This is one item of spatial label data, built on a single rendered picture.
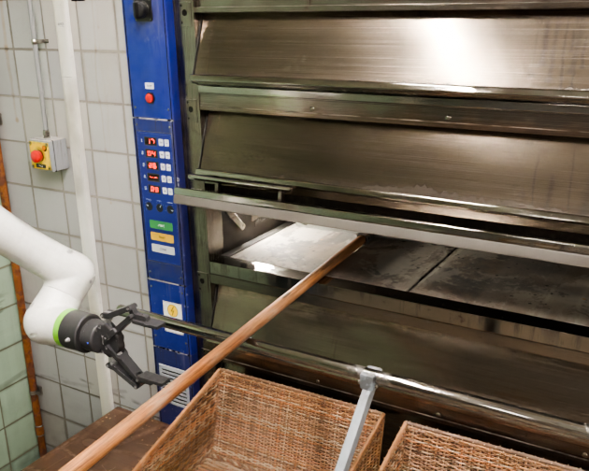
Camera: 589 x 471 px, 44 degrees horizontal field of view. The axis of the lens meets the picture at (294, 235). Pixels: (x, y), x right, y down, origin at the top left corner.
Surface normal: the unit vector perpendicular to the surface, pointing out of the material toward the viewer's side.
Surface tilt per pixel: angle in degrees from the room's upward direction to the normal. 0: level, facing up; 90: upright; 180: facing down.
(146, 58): 90
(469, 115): 90
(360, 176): 70
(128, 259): 90
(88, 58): 90
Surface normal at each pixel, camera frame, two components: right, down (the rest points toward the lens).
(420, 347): -0.49, -0.06
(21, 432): 0.86, 0.15
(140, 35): -0.51, 0.28
